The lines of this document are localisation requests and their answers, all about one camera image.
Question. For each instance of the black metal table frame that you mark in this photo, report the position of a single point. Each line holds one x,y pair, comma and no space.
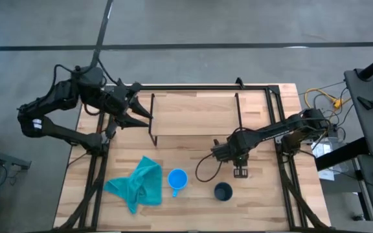
189,87

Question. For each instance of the wooden shelf with black legs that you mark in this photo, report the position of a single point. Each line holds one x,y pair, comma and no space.
193,116

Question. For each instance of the dark blue cup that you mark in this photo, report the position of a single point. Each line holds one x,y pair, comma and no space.
223,191

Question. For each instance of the blue mug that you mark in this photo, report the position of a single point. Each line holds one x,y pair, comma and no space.
177,179

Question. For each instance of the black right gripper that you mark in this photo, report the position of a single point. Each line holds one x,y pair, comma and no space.
235,145

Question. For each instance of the teal cloth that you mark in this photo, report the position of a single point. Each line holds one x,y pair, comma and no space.
141,184

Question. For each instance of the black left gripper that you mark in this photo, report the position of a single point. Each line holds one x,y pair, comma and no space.
121,97

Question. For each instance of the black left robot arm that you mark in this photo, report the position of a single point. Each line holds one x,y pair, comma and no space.
60,132

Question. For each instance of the black table support beam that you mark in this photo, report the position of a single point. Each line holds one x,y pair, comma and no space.
338,155

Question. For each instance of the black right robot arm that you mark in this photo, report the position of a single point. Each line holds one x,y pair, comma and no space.
270,131

